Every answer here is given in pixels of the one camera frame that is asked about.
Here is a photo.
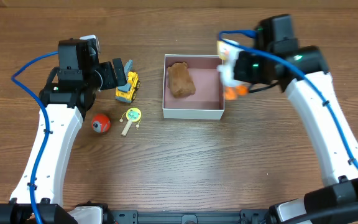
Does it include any wooden rattle drum toy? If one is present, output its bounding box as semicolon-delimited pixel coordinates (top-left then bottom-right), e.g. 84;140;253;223
119;107;142;136

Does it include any red ball toy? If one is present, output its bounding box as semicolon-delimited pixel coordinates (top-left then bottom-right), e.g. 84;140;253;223
91;114;111;133

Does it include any right blue cable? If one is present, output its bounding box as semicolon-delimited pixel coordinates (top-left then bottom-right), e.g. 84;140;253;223
218;29;358;191

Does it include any black thick cable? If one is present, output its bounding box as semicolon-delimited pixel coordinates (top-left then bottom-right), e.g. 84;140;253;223
290;202;358;224

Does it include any blue cable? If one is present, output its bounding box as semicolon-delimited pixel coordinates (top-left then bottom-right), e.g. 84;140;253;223
10;50;60;224
218;29;358;191

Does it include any white box with pink interior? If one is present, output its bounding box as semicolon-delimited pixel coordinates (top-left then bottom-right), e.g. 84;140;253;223
162;54;225;120

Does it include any white plush duck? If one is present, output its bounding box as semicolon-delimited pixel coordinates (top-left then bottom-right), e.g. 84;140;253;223
217;39;249;100

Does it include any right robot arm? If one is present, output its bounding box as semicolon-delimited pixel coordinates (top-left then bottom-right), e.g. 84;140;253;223
234;14;358;223

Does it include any brown plush toy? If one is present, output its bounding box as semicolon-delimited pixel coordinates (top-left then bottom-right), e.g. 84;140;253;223
167;62;196;98

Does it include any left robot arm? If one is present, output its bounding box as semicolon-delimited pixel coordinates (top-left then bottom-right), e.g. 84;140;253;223
0;35;127;223

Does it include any yellow toy crane truck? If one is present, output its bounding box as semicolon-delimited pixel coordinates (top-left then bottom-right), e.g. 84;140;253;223
115;60;140;103

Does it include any left blue cable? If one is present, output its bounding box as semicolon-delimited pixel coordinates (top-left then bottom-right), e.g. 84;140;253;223
10;50;60;224

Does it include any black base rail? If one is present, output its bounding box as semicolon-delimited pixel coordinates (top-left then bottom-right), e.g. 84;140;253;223
102;209;280;224

